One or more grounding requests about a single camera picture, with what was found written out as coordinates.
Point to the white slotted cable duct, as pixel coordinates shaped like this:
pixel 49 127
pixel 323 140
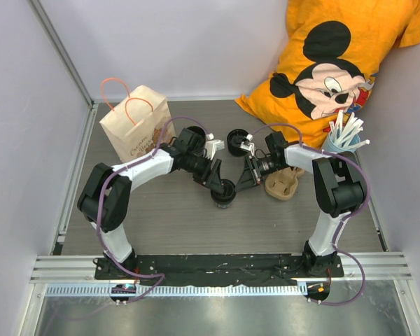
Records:
pixel 122 290

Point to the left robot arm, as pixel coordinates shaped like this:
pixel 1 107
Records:
pixel 105 198

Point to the translucent single black cup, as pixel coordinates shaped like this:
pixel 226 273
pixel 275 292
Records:
pixel 223 205

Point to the black coffee cup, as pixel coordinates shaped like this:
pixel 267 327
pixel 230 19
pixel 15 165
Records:
pixel 235 139
pixel 197 130

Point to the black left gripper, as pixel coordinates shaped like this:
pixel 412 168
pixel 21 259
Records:
pixel 211 178

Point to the blue straw holder cup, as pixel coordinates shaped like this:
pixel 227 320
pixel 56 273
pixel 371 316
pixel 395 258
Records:
pixel 328 145

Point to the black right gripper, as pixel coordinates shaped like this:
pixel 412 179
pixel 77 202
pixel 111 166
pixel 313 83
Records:
pixel 251 176

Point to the orange Mickey Mouse pillow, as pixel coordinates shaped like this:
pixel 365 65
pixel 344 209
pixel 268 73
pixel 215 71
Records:
pixel 330 63

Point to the aluminium corner frame post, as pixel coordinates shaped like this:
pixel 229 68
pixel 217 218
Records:
pixel 57 44

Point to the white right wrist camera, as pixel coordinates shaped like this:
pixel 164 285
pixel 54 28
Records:
pixel 247 145

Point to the printed paper takeout bag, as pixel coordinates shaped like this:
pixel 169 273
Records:
pixel 138 122

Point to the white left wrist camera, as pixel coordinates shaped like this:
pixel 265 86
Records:
pixel 212 145

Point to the white wrapped straws bundle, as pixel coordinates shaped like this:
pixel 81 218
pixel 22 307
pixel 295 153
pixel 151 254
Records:
pixel 344 128

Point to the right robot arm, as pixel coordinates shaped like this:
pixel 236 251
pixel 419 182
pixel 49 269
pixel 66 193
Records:
pixel 339 187

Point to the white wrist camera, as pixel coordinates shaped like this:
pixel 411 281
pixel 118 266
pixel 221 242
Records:
pixel 212 145
pixel 247 145

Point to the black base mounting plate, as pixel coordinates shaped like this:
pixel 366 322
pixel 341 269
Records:
pixel 223 270

